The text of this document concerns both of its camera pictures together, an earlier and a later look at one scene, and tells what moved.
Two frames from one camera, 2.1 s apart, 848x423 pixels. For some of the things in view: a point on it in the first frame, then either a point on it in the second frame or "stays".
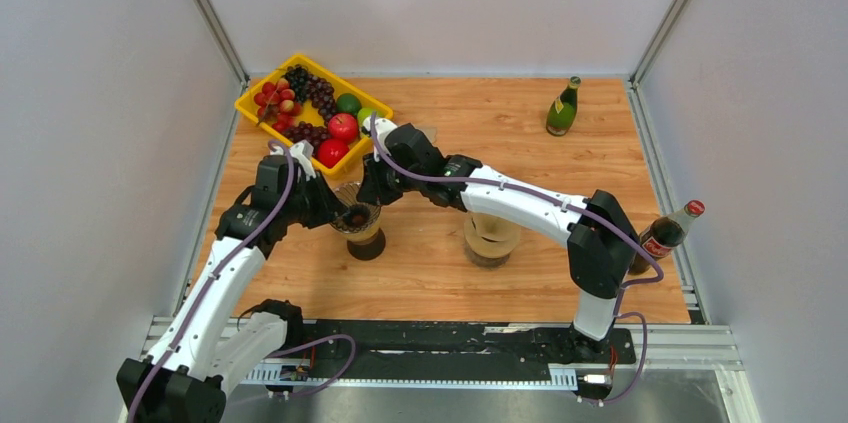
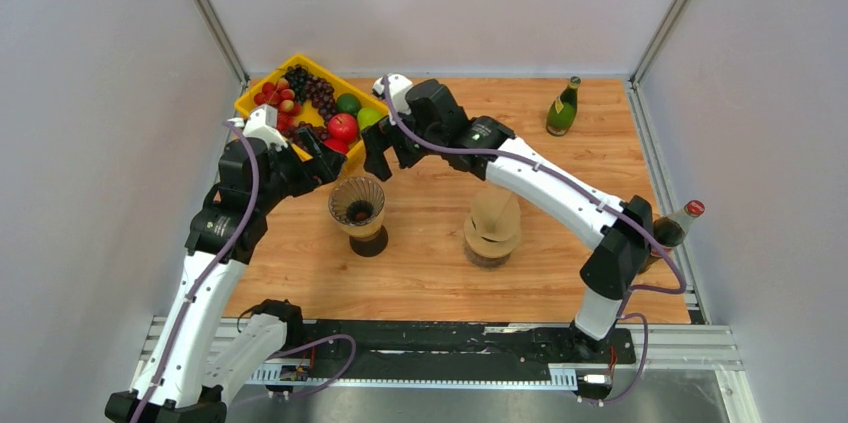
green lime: x=348 y=103 stays
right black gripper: x=376 y=192 → x=380 y=137
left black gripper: x=330 y=208 → x=325 y=165
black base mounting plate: x=462 y=343 stays
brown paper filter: x=489 y=234 stays
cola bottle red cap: x=663 y=234 stays
